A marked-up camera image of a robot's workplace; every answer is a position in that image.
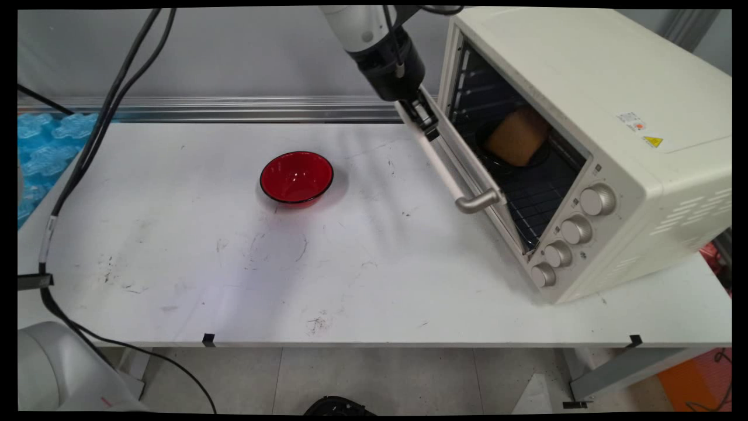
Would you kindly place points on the largest silver oven knob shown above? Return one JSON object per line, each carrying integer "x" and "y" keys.
{"x": 597, "y": 200}

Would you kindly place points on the orange floor mat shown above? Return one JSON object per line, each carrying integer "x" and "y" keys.
{"x": 695, "y": 383}

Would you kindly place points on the aluminium rail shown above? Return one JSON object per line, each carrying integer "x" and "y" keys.
{"x": 204, "y": 109}

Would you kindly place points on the red bowl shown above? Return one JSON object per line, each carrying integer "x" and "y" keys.
{"x": 297, "y": 177}

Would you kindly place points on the white label sticker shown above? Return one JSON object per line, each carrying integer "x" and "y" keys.
{"x": 632, "y": 120}

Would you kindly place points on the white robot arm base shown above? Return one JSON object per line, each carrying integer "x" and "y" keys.
{"x": 55, "y": 368}

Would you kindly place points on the brown bread loaf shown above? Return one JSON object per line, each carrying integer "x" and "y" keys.
{"x": 517, "y": 139}

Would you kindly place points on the grey table leg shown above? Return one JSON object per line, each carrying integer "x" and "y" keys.
{"x": 631, "y": 369}

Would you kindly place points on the grey aluminium post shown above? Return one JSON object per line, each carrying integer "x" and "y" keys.
{"x": 692, "y": 29}

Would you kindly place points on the blue bubble mat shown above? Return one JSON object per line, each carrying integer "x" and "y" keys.
{"x": 47, "y": 149}

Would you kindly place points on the white table leg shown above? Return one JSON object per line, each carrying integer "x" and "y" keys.
{"x": 135, "y": 368}

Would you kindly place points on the black tape piece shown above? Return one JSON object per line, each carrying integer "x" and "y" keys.
{"x": 208, "y": 339}
{"x": 636, "y": 341}

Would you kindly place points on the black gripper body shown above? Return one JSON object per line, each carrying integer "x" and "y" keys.
{"x": 388, "y": 67}

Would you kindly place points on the red object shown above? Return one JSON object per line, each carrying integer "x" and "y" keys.
{"x": 712, "y": 257}

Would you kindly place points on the yellow warning sticker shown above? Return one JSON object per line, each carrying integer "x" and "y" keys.
{"x": 653, "y": 142}

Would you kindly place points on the black round object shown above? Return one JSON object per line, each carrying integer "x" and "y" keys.
{"x": 338, "y": 406}

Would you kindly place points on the black round plate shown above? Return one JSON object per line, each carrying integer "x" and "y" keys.
{"x": 497, "y": 165}

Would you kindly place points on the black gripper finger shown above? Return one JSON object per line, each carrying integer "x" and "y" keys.
{"x": 414, "y": 114}
{"x": 429, "y": 120}

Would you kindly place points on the cream toaster oven body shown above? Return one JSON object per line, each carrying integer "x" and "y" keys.
{"x": 631, "y": 88}

